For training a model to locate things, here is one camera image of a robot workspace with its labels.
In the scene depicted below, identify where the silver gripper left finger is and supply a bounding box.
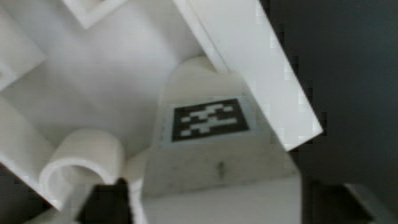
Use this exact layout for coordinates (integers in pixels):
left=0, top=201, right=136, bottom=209
left=75, top=178, right=134, bottom=224

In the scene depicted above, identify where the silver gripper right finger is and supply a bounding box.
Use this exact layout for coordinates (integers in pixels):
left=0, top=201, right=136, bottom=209
left=303, top=181, right=392, bottom=224

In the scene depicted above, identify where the white chair leg with tag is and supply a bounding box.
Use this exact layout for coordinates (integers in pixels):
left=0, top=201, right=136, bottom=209
left=143, top=57, right=303, bottom=224

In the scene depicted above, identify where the white chair seat part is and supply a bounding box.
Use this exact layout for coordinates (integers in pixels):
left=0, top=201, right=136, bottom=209
left=0, top=0, right=239, bottom=224

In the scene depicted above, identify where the white L-shaped fence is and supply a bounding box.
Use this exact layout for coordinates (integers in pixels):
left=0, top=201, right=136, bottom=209
left=173, top=0, right=324, bottom=151

